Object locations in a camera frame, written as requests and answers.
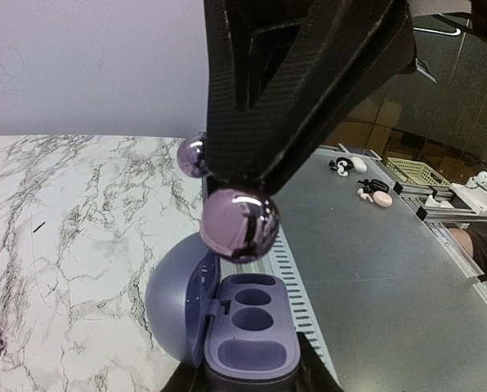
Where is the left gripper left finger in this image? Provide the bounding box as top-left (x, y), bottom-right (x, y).
top-left (161, 363), bottom-right (205, 392)

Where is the black white earbud set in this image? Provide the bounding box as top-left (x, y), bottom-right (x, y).
top-left (328, 157), bottom-right (368, 175)

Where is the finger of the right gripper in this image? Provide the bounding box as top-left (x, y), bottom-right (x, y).
top-left (204, 1), bottom-right (415, 194)

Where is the pink charging case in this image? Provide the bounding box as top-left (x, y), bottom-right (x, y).
top-left (372, 191), bottom-right (393, 208)

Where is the yellow plastic basket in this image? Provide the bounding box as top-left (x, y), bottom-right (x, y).
top-left (386, 157), bottom-right (451, 189)

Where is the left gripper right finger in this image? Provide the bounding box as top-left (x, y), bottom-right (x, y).
top-left (296, 332), bottom-right (343, 392)

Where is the grey blue charging case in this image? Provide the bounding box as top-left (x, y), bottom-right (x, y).
top-left (145, 233), bottom-right (301, 391)

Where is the front aluminium rail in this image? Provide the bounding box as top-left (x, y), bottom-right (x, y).
top-left (267, 228), bottom-right (339, 382)

